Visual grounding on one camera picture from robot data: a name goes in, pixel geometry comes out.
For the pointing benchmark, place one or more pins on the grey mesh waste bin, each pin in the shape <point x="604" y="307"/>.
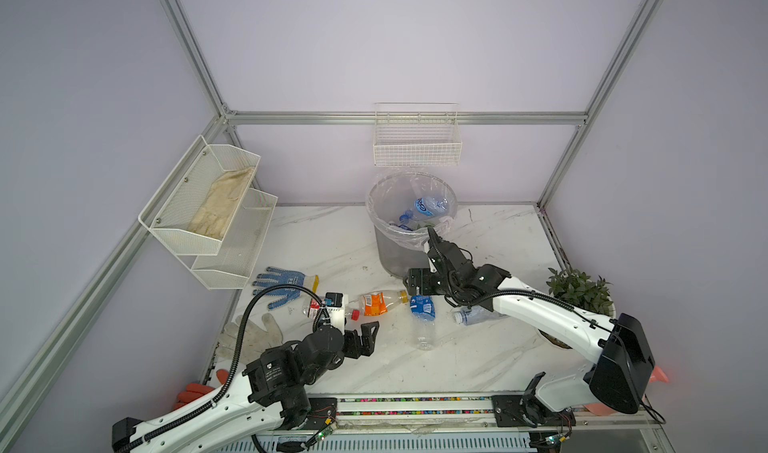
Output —
<point x="397" y="260"/>

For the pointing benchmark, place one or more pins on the yellow cap orange bottle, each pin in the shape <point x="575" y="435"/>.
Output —
<point x="381" y="302"/>

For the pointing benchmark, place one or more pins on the white cap blue label bottle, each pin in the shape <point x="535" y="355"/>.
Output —
<point x="424" y="315"/>

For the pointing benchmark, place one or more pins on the blue dotted work glove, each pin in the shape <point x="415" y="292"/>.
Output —
<point x="281" y="284"/>

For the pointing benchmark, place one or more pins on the white wire wall basket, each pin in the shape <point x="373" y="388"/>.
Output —
<point x="416" y="145"/>

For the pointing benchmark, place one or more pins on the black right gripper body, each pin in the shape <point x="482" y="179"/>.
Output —
<point x="432" y="284"/>

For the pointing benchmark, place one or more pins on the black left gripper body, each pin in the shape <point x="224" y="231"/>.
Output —
<point x="351" y="348"/>

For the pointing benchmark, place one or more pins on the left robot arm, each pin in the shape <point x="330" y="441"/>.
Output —
<point x="267" y="394"/>

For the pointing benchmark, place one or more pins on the aluminium rail with beads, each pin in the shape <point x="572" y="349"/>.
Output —
<point x="459" y="411"/>

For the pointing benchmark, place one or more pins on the beige cloth in shelf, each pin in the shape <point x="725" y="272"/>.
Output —
<point x="217" y="211"/>

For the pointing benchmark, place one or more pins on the white knit glove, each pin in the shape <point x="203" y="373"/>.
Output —
<point x="256" y="339"/>

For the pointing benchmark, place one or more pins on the red cap clear bottle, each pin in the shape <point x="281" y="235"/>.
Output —
<point x="351" y="311"/>

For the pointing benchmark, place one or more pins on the white mesh wall shelf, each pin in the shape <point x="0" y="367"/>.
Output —
<point x="225" y="264"/>

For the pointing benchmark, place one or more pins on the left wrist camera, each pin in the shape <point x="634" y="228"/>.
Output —
<point x="336" y="309"/>

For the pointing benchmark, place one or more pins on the horizontal aluminium frame bar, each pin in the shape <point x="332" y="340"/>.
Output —
<point x="373" y="117"/>

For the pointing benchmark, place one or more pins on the colourful label clear bottle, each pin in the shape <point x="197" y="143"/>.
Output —
<point x="424" y="209"/>

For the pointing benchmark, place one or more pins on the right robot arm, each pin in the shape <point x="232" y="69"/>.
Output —
<point x="617" y="359"/>

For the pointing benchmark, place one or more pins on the crushed bottle blue red label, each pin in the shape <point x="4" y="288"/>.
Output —
<point x="401" y="225"/>

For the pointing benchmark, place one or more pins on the orange rubber glove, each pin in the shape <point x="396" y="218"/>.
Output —
<point x="194" y="391"/>

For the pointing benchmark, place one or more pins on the aluminium frame post right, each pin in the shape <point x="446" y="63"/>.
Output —
<point x="637" y="27"/>

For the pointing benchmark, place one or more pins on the potted green plant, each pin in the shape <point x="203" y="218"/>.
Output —
<point x="581" y="290"/>

